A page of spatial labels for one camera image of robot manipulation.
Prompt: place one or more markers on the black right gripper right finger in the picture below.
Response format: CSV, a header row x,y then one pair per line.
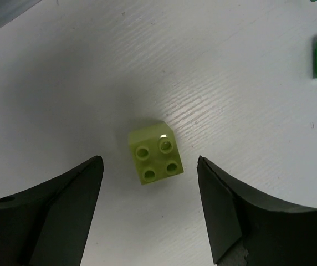
x,y
246,226

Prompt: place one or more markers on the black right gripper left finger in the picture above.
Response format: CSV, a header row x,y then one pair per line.
x,y
49,223

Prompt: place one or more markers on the light green lego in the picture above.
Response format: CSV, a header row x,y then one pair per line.
x,y
155,153

